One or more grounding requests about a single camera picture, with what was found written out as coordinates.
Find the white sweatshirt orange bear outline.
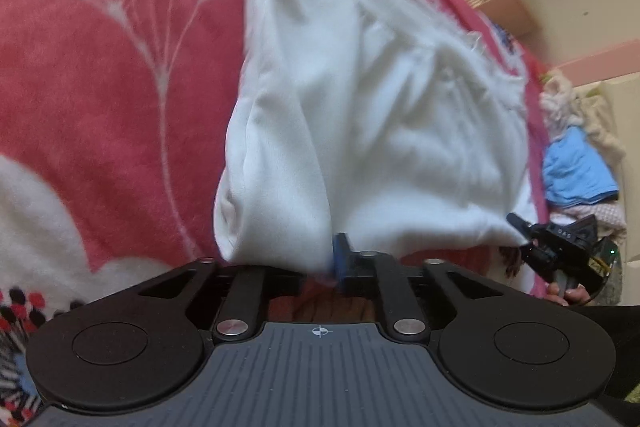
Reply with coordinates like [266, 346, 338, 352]
[213, 0, 536, 273]

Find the person's right hand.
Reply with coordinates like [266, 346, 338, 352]
[544, 283, 591, 307]

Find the pink knitted cloth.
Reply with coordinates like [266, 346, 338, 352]
[550, 202, 627, 231]

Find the blue folded garment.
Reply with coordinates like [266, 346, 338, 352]
[542, 126, 620, 208]

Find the cream fluffy blanket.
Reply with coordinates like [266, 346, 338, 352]
[539, 69, 626, 168]

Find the pink floral bed blanket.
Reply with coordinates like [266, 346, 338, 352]
[0, 0, 557, 425]

